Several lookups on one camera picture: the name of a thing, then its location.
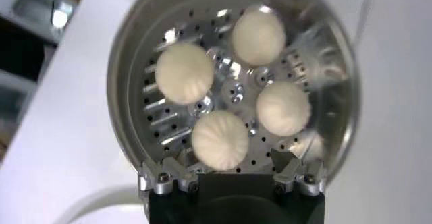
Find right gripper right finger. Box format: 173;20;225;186
269;150;327;198

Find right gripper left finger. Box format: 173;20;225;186
137;157;200;196

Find white steamed baozi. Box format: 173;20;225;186
155;42;215;107
255;80;312;138
231;7;287;67
191;109;250;172

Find grey robot base chassis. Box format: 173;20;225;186
0;0;80;135

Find steel steamer basket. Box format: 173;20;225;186
106;0;361;188

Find white round plate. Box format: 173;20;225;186
55;184;142;224

